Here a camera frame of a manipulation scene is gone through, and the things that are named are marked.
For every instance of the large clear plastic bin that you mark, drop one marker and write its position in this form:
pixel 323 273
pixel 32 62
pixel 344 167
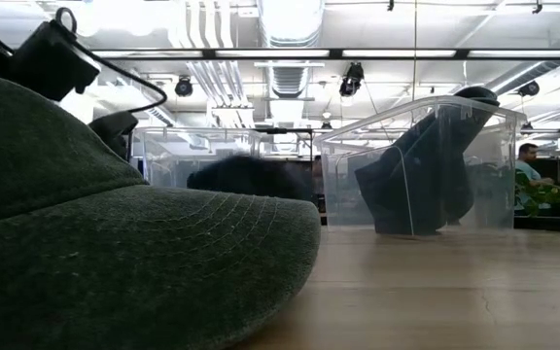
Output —
pixel 494 170

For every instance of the black ceiling spotlight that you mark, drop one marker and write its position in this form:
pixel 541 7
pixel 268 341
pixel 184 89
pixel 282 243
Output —
pixel 352 80
pixel 529 88
pixel 184 86

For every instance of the black fuzzy hat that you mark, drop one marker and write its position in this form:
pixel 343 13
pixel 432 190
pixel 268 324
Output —
pixel 251 177

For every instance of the person at plant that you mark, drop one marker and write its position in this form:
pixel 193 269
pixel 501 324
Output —
pixel 528 165

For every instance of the green baseball cap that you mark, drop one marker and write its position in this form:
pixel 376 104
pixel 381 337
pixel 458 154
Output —
pixel 115 253

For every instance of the black frame bar with lights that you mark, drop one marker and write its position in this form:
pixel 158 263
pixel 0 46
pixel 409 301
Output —
pixel 396 53

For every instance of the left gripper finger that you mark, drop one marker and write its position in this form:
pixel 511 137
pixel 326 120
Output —
pixel 115 131

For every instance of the small clear plastic bin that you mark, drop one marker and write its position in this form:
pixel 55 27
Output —
pixel 163 160

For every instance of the grey-blue fleece hat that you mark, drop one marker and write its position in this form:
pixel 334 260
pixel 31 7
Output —
pixel 426 180

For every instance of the silver ventilation duct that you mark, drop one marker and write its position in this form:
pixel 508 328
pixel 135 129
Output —
pixel 290 39

